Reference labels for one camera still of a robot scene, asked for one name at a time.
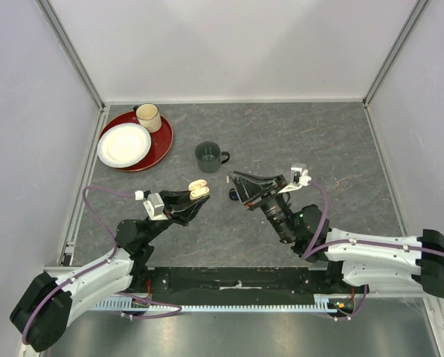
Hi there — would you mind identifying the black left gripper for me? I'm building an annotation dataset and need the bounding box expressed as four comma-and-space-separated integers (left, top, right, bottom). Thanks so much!
143, 187, 210, 244

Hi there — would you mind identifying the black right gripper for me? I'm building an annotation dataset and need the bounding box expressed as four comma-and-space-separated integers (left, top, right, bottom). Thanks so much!
228, 171, 296, 245

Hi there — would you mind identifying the black glossy charging case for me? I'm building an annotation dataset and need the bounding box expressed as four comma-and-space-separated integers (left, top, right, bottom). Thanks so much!
228, 188, 239, 201

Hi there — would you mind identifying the white earbud charging case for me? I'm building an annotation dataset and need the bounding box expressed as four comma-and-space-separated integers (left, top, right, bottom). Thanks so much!
188, 179, 210, 201

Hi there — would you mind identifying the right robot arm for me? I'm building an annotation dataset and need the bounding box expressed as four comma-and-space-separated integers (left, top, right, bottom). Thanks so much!
227, 168, 444, 299

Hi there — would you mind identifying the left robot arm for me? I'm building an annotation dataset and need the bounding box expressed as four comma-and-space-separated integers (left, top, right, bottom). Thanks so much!
10, 181, 210, 352

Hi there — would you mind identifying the dark green mug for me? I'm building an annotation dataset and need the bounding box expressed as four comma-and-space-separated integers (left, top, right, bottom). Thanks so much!
194, 141, 231, 173

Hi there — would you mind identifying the white paper plate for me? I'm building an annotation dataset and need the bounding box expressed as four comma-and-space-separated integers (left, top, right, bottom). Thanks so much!
97, 123, 152, 168

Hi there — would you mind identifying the cream ceramic cup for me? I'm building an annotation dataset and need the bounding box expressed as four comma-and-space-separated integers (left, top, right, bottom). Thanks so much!
134, 103, 161, 133

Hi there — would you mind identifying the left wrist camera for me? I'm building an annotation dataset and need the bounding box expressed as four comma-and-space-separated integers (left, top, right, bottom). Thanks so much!
134, 190, 168, 221

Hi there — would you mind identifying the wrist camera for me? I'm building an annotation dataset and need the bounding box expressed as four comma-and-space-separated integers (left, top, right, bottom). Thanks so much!
134, 190, 168, 221
279, 163, 312, 193

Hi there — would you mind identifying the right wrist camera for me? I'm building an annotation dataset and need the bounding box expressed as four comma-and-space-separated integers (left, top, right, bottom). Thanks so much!
279, 163, 312, 193

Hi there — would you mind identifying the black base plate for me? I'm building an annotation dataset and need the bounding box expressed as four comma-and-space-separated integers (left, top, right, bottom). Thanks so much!
127, 267, 364, 305

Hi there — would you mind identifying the grey slotted cable duct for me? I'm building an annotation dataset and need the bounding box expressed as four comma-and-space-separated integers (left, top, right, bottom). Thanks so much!
91, 295, 354, 314

